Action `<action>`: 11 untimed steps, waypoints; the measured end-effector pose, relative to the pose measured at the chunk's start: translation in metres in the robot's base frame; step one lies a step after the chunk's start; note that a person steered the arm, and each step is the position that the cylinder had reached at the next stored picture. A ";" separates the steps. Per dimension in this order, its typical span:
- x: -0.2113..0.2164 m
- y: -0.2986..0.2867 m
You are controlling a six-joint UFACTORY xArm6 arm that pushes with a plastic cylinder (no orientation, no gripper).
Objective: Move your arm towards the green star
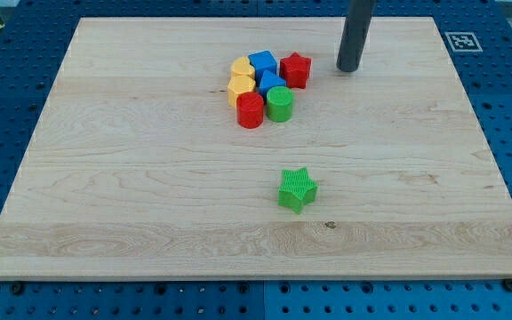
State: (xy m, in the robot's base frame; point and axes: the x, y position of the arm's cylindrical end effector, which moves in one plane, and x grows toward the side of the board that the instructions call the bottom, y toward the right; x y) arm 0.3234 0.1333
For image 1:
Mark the green star block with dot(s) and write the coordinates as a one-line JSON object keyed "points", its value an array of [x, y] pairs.
{"points": [[296, 190]]}

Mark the red star block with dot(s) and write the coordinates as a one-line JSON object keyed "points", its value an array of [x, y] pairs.
{"points": [[295, 70]]}

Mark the light wooden board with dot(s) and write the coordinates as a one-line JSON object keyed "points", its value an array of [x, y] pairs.
{"points": [[139, 171]]}

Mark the red cylinder block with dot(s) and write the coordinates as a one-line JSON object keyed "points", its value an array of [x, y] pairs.
{"points": [[249, 110]]}

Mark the green cylinder block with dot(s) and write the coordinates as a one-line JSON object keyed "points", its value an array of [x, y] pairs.
{"points": [[279, 104]]}

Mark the yellow hexagon block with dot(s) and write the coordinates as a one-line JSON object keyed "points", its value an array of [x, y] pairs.
{"points": [[238, 85]]}

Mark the blue triangle block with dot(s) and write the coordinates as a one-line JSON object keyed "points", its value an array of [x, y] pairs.
{"points": [[268, 81]]}

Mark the yellow heart block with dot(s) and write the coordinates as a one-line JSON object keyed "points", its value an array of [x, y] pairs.
{"points": [[242, 67]]}

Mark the blue cube block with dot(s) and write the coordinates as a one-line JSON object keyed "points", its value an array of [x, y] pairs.
{"points": [[262, 61]]}

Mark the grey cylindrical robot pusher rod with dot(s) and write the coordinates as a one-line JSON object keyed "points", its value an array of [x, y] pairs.
{"points": [[355, 31]]}

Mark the white fiducial marker tag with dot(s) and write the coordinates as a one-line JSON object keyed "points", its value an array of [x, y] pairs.
{"points": [[462, 41]]}

